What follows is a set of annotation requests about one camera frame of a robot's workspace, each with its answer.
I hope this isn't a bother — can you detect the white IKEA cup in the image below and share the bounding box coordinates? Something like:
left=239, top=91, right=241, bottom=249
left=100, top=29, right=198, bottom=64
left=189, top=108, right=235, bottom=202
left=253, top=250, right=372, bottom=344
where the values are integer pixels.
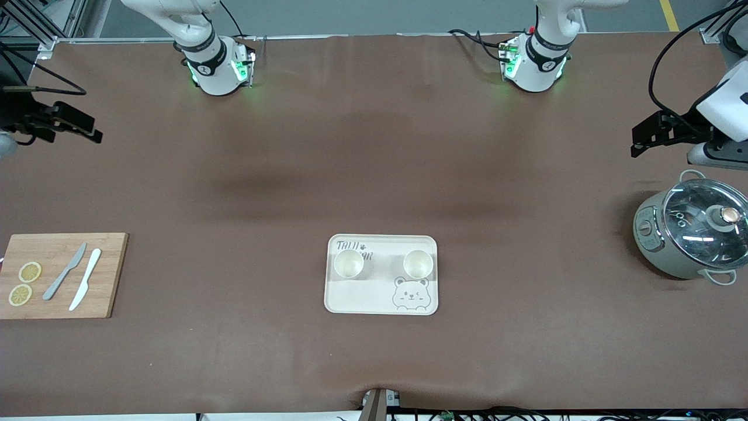
left=403, top=250, right=434, bottom=280
left=334, top=250, right=365, bottom=279

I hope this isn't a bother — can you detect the cream bear print tray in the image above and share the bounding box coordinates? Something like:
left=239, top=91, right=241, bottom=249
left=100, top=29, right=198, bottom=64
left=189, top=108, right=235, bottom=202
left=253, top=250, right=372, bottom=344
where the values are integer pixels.
left=324, top=234, right=439, bottom=316

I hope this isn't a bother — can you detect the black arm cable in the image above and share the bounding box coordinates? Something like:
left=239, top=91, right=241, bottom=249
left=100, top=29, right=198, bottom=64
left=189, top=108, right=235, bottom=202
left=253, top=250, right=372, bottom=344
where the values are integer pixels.
left=0, top=41, right=87, bottom=97
left=649, top=6, right=731, bottom=138

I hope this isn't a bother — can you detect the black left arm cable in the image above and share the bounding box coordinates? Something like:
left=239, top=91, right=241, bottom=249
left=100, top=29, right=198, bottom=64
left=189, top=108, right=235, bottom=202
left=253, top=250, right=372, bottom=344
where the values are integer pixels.
left=649, top=6, right=731, bottom=138

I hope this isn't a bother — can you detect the black right base cable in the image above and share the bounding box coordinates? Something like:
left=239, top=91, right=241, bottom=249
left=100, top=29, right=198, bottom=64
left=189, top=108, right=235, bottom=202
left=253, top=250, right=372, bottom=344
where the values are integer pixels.
left=219, top=0, right=246, bottom=39

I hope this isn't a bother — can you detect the white plastic knife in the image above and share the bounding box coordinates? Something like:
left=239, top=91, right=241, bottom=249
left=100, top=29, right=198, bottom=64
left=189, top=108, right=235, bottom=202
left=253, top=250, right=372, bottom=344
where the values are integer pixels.
left=68, top=249, right=102, bottom=312

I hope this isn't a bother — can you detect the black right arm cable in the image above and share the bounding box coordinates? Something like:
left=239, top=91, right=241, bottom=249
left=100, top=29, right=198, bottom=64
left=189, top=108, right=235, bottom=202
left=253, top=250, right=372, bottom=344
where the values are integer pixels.
left=0, top=41, right=87, bottom=97

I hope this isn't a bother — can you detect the brown table mat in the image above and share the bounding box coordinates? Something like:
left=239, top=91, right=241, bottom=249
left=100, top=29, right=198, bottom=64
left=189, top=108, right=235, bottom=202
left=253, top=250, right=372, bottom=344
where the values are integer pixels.
left=0, top=32, right=748, bottom=417

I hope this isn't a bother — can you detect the glass pot lid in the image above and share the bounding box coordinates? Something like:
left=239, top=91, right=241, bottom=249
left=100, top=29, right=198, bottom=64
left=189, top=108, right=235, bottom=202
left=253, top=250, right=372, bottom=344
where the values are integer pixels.
left=662, top=179, right=748, bottom=271

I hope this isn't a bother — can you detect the metal table edge clamp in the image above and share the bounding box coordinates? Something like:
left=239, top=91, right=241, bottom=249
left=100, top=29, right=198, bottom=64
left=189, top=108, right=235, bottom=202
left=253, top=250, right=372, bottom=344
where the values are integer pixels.
left=361, top=387, right=401, bottom=421

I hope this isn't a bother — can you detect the grey plastic knife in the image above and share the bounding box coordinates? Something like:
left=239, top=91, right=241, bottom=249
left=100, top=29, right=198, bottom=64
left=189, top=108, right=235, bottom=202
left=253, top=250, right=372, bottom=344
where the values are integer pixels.
left=42, top=243, right=88, bottom=301

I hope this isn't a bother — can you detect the black left base cable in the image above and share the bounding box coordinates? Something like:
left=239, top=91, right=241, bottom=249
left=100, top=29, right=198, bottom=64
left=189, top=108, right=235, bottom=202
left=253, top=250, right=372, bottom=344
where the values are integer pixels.
left=448, top=28, right=515, bottom=62

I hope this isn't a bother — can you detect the wooden cutting board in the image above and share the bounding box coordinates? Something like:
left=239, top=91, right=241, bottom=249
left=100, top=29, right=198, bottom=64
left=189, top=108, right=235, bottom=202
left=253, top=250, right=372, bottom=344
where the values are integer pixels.
left=0, top=233, right=129, bottom=320

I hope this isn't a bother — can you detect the black base cable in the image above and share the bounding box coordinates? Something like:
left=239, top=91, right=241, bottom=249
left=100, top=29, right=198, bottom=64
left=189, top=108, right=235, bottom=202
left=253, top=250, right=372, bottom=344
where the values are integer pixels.
left=448, top=28, right=515, bottom=62
left=219, top=0, right=246, bottom=39

